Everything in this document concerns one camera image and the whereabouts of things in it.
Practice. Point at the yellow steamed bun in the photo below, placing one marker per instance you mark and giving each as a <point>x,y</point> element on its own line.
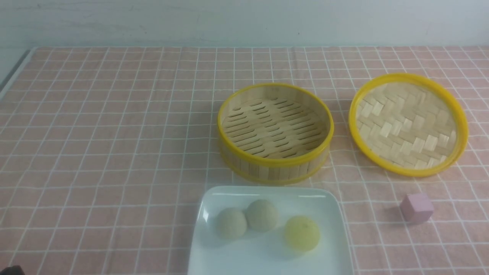
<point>301,233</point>

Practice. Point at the yellow bamboo steamer basket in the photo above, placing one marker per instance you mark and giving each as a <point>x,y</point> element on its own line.
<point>274,133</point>

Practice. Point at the yellow bamboo steamer lid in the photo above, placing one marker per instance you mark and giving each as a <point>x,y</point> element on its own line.
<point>408,124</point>

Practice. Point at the pink cube block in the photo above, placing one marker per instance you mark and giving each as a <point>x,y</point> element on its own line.
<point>416,208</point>

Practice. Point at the dark object bottom left corner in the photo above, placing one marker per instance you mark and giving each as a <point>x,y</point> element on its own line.
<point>12,270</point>

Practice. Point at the white square plate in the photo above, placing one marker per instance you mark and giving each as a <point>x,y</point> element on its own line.
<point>267,253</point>

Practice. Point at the white steamed bun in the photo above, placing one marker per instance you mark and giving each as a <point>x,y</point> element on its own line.
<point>262,215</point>
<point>231,223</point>

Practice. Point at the pink checkered tablecloth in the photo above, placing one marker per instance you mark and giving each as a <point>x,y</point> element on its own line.
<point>106,153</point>

